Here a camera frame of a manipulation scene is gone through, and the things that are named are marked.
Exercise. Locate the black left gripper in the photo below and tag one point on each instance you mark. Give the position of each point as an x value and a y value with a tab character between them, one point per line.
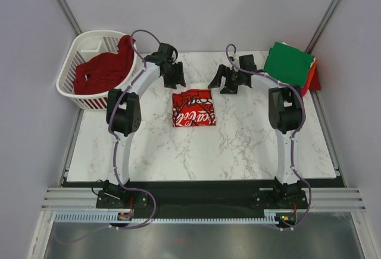
178	79

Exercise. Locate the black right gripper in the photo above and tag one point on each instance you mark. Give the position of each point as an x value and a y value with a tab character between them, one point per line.
221	71

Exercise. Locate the white Coca-Cola t-shirt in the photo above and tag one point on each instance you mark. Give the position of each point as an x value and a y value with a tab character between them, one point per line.
193	108

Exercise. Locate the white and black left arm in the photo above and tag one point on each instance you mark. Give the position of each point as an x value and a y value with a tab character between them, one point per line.
124	119

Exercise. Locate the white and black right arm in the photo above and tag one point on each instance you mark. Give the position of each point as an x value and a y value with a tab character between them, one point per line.
286	115

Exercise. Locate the green folded t-shirt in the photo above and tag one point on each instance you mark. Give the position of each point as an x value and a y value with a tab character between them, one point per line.
288	64

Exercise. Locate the red t-shirt in basket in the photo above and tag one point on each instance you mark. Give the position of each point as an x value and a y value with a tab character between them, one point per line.
105	71

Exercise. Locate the pink folded t-shirt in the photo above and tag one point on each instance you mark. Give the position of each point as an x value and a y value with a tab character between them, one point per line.
304	91

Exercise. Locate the white plastic laundry basket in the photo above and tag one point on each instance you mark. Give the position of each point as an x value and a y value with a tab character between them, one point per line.
84	48

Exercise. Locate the orange folded t-shirt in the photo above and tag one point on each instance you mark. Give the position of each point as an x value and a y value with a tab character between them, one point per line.
310	74

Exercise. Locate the dark red folded t-shirt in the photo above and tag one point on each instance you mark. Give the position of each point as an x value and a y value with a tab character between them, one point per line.
315	83

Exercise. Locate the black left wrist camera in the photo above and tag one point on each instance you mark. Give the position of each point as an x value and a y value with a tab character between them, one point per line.
168	52

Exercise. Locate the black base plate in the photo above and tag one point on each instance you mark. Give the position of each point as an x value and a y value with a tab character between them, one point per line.
198	200

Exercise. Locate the white slotted cable duct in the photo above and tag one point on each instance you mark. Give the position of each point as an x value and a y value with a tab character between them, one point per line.
113	217

